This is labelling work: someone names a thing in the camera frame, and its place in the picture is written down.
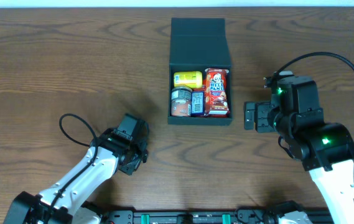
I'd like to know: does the red Hello Panda box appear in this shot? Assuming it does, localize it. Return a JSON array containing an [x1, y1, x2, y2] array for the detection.
[[204, 68, 230, 116]]

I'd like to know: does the blue Eclipse gum pack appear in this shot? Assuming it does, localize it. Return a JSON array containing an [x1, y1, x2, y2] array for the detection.
[[191, 91, 205, 116]]

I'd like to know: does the yellow round container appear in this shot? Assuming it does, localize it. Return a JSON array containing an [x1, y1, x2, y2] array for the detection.
[[173, 71, 203, 88]]

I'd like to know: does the red Pringles can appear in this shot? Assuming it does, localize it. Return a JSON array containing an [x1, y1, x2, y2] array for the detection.
[[170, 86, 192, 117]]

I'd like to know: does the black gift box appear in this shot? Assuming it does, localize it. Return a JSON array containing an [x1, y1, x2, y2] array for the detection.
[[167, 17, 233, 126]]

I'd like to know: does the red Hacks candy bag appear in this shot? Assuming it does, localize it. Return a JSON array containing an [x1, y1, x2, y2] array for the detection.
[[193, 87, 230, 118]]

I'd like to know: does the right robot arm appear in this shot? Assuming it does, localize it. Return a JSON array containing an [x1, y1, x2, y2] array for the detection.
[[244, 75, 354, 223]]

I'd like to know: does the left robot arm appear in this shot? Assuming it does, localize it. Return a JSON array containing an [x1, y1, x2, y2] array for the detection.
[[4, 114, 149, 223]]

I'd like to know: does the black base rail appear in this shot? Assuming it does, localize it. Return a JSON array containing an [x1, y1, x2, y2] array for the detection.
[[80, 200, 333, 224]]

